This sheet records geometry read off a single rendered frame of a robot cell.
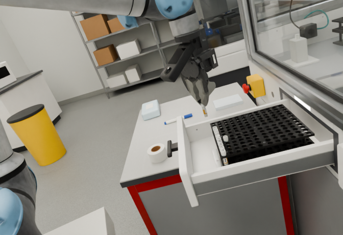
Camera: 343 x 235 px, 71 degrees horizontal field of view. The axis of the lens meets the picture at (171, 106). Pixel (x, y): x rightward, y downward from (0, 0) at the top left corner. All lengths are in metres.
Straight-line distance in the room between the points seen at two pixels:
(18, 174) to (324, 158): 0.66
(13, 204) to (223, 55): 1.22
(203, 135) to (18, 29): 5.05
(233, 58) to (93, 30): 3.38
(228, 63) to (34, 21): 4.43
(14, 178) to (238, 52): 1.21
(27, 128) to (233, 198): 2.50
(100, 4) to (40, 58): 5.09
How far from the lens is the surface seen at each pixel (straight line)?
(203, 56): 0.66
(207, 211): 1.02
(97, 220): 0.71
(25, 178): 0.62
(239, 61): 1.46
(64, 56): 5.29
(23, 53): 5.64
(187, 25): 0.63
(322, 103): 0.60
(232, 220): 1.07
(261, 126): 0.69
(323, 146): 0.63
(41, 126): 3.08
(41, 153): 3.19
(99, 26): 4.48
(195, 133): 0.80
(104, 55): 4.55
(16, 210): 0.50
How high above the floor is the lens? 1.27
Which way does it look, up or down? 23 degrees down
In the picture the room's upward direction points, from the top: 19 degrees counter-clockwise
